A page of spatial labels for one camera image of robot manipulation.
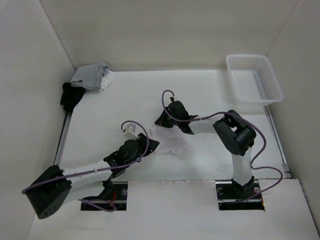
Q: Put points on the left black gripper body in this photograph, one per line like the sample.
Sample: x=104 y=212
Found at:
x=142 y=145

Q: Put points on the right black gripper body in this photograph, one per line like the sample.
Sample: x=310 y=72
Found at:
x=167 y=121

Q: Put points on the white tank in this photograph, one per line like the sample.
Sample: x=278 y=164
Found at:
x=107 y=80
x=172 y=141

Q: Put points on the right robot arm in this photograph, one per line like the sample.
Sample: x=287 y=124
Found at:
x=236 y=135

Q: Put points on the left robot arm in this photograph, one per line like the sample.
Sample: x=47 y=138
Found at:
x=56 y=186

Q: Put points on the folded white tank top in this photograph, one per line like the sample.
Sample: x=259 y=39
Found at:
x=107 y=80

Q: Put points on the folded grey tank top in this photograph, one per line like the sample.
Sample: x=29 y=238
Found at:
x=90 y=76

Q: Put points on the folded black tank top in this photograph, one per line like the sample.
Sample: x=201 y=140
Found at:
x=71 y=96

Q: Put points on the white plastic basket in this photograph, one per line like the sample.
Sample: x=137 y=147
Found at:
x=252 y=80

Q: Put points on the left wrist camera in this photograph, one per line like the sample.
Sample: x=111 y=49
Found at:
x=129 y=132

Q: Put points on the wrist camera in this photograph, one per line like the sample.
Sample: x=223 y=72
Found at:
x=129 y=132
x=174 y=99

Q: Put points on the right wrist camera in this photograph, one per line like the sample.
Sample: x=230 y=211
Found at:
x=174 y=99

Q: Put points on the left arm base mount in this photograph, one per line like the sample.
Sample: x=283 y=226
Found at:
x=109 y=200

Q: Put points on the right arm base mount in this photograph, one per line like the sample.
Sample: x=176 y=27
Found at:
x=230 y=200

